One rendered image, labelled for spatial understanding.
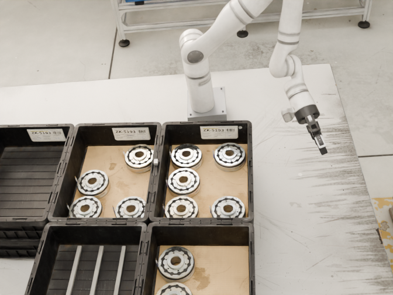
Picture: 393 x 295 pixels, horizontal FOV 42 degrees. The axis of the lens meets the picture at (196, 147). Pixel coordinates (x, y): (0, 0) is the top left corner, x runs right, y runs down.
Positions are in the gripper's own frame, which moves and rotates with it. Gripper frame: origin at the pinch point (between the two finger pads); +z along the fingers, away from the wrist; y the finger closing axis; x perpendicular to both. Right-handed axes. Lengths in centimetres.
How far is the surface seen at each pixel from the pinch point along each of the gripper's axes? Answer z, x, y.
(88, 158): -28, 74, -6
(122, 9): -170, 76, 116
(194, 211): 5.0, 42.6, -11.6
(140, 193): -8, 59, -9
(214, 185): -2.2, 35.8, -2.5
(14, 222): -8, 90, -32
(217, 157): -11.2, 31.8, -1.0
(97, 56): -156, 107, 131
